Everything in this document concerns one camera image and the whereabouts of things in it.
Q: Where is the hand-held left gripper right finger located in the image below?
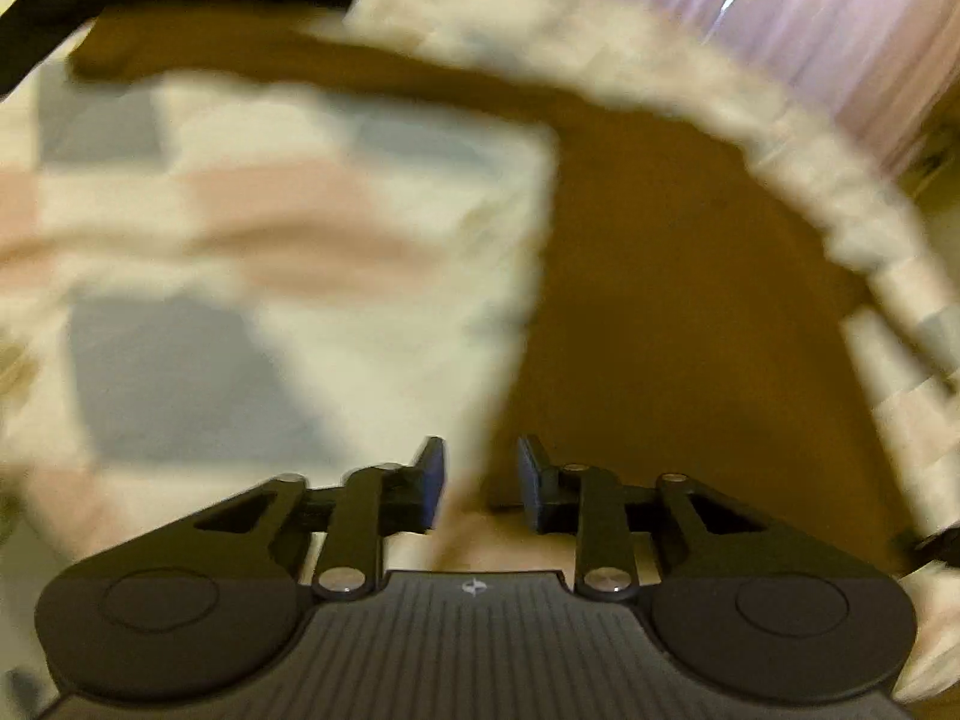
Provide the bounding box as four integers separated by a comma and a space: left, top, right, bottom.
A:
517, 434, 815, 602

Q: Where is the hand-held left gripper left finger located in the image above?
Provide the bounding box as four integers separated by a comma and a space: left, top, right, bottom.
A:
161, 436, 449, 602

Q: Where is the brown garment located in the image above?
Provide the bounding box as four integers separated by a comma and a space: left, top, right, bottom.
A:
69, 6, 905, 582

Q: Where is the pastel checkered bed sheet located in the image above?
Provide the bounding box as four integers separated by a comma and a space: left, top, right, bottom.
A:
0, 0, 960, 706

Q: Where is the pale pink curtain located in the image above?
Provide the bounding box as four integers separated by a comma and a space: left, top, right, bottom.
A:
701, 0, 960, 175

